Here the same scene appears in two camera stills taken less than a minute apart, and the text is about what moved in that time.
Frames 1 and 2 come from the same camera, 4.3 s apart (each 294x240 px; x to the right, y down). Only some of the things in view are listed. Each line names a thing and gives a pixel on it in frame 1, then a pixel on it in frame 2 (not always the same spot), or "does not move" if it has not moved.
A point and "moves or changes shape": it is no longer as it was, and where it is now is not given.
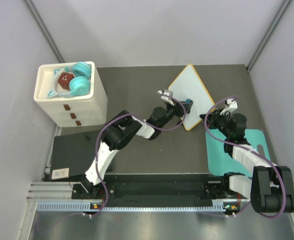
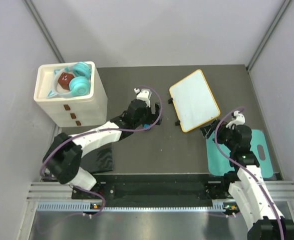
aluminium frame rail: [52, 191] does not move
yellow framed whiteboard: [188, 86] moves or changes shape
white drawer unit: [89, 109] does not move
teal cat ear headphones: [80, 84] does not move
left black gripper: [179, 109] to [153, 118]
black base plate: [187, 189] does not move
